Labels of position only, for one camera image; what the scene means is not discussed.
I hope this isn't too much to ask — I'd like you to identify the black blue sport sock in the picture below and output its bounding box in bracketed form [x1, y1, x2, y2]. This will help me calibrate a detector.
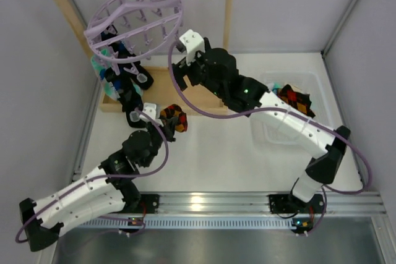
[104, 68, 145, 128]

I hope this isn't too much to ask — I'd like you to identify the argyle red orange sock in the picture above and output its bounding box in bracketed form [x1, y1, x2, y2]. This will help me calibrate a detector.
[274, 84, 316, 118]

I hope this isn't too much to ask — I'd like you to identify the green white sock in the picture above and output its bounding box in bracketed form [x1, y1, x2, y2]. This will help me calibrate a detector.
[91, 55, 143, 101]

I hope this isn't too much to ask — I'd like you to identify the lilac round clip hanger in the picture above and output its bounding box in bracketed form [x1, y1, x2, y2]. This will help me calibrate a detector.
[84, 0, 183, 74]

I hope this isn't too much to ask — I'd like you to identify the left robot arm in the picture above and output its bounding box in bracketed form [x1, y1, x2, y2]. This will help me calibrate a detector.
[19, 119, 176, 252]

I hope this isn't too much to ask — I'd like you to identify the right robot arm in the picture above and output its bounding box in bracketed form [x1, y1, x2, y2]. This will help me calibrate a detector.
[167, 48, 351, 207]

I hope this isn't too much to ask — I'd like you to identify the wooden hanger rack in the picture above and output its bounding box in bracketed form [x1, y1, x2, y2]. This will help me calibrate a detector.
[38, 0, 235, 117]

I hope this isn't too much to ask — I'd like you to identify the teal white sock in basket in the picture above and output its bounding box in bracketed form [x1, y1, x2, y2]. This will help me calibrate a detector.
[267, 82, 283, 94]

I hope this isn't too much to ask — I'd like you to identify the white plastic basket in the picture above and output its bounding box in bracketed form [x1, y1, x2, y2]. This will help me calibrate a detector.
[250, 71, 335, 148]

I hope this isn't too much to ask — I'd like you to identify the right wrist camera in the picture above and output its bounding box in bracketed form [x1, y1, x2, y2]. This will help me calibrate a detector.
[176, 29, 205, 66]

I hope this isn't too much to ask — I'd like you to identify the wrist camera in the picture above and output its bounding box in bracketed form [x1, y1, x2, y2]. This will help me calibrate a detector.
[176, 29, 205, 66]
[139, 103, 160, 123]

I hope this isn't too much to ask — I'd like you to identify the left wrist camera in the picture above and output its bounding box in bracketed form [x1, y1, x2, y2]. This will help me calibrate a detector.
[139, 103, 160, 123]

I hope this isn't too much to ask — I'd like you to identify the white slotted cable duct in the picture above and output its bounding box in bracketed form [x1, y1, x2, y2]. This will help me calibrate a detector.
[78, 215, 303, 230]

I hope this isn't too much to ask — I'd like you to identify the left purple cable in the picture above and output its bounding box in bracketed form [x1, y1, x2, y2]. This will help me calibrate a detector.
[14, 108, 170, 244]

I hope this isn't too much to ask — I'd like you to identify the aluminium mounting rail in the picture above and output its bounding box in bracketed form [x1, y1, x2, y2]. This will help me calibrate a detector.
[142, 191, 386, 217]

